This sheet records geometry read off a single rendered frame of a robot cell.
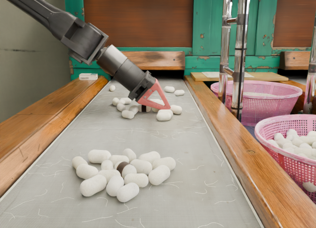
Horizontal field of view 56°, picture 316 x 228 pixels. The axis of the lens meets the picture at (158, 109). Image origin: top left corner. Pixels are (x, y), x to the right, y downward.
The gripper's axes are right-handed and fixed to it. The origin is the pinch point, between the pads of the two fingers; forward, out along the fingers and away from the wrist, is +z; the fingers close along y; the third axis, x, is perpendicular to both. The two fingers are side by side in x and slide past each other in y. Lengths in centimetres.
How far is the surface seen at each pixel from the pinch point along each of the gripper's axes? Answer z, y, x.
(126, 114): -6.8, -4.4, 6.5
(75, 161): -10.6, -30.6, 9.6
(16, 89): -57, 122, 76
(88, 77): -21.2, 36.7, 16.5
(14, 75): -64, 122, 69
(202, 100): 6.4, 3.6, -6.7
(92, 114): -12.4, -0.2, 13.2
